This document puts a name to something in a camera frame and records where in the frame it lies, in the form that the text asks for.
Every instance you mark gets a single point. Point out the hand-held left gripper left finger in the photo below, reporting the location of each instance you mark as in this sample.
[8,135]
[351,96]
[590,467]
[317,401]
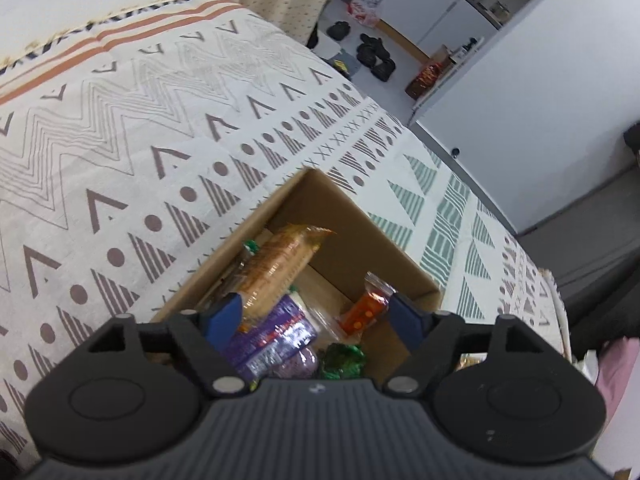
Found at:
[225,315]

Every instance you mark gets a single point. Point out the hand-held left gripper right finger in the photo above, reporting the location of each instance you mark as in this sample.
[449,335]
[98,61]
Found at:
[405,317]

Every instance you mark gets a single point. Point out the orange snack packet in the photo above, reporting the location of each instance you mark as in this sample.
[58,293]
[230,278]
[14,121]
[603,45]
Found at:
[365,312]

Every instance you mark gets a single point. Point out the long purple biscuit packet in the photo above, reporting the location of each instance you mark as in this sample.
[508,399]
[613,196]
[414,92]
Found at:
[270,340]

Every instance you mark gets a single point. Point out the orange cracker packet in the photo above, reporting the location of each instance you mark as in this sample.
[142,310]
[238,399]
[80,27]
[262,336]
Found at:
[280,265]

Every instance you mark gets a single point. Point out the green snack packet red print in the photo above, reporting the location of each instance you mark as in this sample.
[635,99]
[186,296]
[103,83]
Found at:
[342,360]

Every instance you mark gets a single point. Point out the clear white snack packet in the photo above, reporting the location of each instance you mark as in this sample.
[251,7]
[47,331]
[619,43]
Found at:
[325,319]

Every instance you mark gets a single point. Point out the small purple snack packet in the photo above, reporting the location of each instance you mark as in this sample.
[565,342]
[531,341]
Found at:
[300,366]

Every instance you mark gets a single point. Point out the brown cardboard box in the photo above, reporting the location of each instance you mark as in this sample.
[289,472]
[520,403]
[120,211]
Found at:
[345,240]

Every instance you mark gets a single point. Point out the patterned tablecloth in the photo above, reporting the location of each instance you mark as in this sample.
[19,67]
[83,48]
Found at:
[125,160]

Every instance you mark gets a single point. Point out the white plastic bag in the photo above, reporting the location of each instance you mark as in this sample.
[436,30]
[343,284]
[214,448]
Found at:
[587,365]

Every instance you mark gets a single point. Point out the black chair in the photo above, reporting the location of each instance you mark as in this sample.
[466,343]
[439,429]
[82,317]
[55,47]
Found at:
[590,260]

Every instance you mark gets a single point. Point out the pink cloth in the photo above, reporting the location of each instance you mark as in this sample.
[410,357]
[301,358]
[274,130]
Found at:
[620,375]

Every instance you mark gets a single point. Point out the white cabinet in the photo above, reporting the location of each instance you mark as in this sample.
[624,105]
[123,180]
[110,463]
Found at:
[540,85]

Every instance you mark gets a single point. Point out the pack of water bottles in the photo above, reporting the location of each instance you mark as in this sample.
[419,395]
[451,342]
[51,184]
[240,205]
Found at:
[364,10]

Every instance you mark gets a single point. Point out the white cupboard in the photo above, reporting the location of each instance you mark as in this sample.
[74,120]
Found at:
[425,0]

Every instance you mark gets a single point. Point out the white cloth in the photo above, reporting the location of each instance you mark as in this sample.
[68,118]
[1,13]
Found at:
[75,0]

